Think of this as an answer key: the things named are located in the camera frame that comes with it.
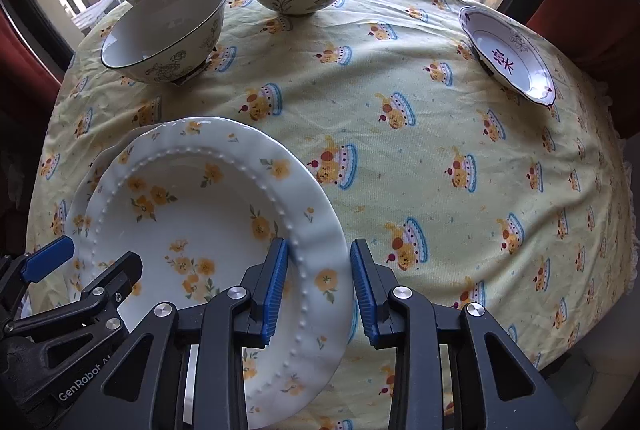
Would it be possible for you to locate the scalloped yellow flower plate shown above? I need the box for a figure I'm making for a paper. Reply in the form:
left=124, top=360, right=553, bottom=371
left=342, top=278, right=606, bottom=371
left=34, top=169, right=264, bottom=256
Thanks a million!
left=62, top=125, right=153, bottom=302

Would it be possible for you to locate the yellow patterned tablecloth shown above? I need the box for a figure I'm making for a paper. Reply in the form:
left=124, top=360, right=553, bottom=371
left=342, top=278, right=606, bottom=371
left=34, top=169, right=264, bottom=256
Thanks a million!
left=24, top=0, right=633, bottom=430

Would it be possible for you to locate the red curtain left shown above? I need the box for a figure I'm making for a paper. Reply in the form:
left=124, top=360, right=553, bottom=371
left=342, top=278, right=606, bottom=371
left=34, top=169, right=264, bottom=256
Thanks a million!
left=1, top=9, right=61, bottom=110

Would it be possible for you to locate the red curtain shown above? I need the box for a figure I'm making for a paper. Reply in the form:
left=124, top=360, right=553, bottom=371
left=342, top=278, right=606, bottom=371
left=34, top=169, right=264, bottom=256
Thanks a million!
left=527, top=0, right=639, bottom=83
left=1, top=9, right=61, bottom=110

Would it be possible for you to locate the beaded rim yellow flower plate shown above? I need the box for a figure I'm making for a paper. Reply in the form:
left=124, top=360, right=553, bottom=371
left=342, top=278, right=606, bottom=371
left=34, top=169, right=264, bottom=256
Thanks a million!
left=68, top=118, right=354, bottom=429

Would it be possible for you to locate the white outdoor unit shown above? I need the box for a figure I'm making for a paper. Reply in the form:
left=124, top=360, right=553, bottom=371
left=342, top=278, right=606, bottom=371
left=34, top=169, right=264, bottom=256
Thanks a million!
left=72, top=0, right=120, bottom=35

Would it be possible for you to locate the red curtain right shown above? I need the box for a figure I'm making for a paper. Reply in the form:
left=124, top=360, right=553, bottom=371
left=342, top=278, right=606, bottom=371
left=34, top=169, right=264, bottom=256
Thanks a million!
left=527, top=0, right=639, bottom=83

